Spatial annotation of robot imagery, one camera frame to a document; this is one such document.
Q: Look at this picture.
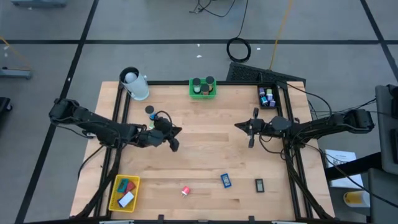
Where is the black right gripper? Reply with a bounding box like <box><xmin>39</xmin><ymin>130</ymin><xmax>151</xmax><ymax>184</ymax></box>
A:
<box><xmin>234</xmin><ymin>107</ymin><xmax>272</xmax><ymax>149</ymax></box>

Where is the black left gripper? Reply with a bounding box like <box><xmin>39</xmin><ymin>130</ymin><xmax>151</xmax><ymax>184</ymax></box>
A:
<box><xmin>139</xmin><ymin>116</ymin><xmax>182</xmax><ymax>152</ymax></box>

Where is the black disc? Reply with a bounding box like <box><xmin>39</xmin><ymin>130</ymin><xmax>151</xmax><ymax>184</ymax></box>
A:
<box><xmin>144</xmin><ymin>105</ymin><xmax>158</xmax><ymax>121</ymax></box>

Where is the black capped hourglass white sand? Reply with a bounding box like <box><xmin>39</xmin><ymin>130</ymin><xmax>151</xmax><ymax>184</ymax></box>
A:
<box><xmin>192</xmin><ymin>77</ymin><xmax>202</xmax><ymax>95</ymax></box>

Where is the black capped hourglass orange sand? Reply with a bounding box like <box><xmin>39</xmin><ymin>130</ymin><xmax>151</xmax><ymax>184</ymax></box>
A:
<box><xmin>205</xmin><ymin>75</ymin><xmax>215</xmax><ymax>93</ymax></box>

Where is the teal framed digital display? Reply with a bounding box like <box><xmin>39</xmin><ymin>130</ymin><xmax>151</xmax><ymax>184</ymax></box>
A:
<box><xmin>116</xmin><ymin>179</ymin><xmax>130</xmax><ymax>193</ymax></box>

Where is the white rectangular case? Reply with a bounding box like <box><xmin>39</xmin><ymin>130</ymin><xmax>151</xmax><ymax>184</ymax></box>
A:
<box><xmin>118</xmin><ymin>191</ymin><xmax>135</xmax><ymax>208</ymax></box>

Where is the green plastic basket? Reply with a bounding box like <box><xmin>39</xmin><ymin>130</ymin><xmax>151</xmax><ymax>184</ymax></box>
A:
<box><xmin>188</xmin><ymin>78</ymin><xmax>218</xmax><ymax>100</ymax></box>

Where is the black plastic basket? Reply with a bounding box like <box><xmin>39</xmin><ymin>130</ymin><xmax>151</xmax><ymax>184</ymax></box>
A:
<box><xmin>257</xmin><ymin>82</ymin><xmax>280</xmax><ymax>109</ymax></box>

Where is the black mesh panel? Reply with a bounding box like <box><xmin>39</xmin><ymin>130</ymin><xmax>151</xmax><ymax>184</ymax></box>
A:
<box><xmin>226</xmin><ymin>61</ymin><xmax>307</xmax><ymax>84</ymax></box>

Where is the white cylindrical lamp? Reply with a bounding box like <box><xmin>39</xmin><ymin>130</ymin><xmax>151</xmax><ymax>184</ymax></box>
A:
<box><xmin>119</xmin><ymin>66</ymin><xmax>150</xmax><ymax>101</ymax></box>

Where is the yellow plastic basket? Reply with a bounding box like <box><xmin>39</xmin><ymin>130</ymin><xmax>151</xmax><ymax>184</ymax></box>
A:
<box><xmin>108</xmin><ymin>174</ymin><xmax>141</xmax><ymax>213</ymax></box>

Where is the white printed paper sheet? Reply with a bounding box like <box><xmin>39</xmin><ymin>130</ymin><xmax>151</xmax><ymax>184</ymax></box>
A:
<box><xmin>324</xmin><ymin>149</ymin><xmax>364</xmax><ymax>190</ymax></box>

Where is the black diagonal beam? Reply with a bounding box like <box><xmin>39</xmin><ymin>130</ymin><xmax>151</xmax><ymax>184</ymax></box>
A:
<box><xmin>325</xmin><ymin>151</ymin><xmax>383</xmax><ymax>181</ymax></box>

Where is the yellow white container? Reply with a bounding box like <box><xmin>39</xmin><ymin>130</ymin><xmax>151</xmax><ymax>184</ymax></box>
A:
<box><xmin>343</xmin><ymin>190</ymin><xmax>371</xmax><ymax>208</ymax></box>

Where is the grey equipment cart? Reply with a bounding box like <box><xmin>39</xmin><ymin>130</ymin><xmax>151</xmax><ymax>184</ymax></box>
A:
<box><xmin>368</xmin><ymin>83</ymin><xmax>398</xmax><ymax>224</ymax></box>

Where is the grey metal floor stand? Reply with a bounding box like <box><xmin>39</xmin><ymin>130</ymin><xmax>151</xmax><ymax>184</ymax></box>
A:
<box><xmin>0</xmin><ymin>66</ymin><xmax>33</xmax><ymax>80</ymax></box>

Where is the black floor object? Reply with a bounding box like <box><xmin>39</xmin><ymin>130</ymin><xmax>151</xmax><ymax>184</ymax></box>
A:
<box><xmin>0</xmin><ymin>96</ymin><xmax>13</xmax><ymax>131</ymax></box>

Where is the grey floor object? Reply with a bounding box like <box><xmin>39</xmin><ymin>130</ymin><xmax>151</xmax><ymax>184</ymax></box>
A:
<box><xmin>11</xmin><ymin>0</ymin><xmax>68</xmax><ymax>8</ymax></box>

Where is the black aluminium table frame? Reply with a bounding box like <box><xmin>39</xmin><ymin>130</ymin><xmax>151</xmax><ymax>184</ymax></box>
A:
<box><xmin>74</xmin><ymin>80</ymin><xmax>335</xmax><ymax>220</ymax></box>

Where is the black coiled floor cable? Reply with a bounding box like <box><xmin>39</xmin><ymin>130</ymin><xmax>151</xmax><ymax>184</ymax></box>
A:
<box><xmin>227</xmin><ymin>0</ymin><xmax>251</xmax><ymax>65</ymax></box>

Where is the yellow floor cable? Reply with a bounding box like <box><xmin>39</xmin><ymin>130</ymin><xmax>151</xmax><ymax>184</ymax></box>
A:
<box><xmin>269</xmin><ymin>0</ymin><xmax>294</xmax><ymax>71</ymax></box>

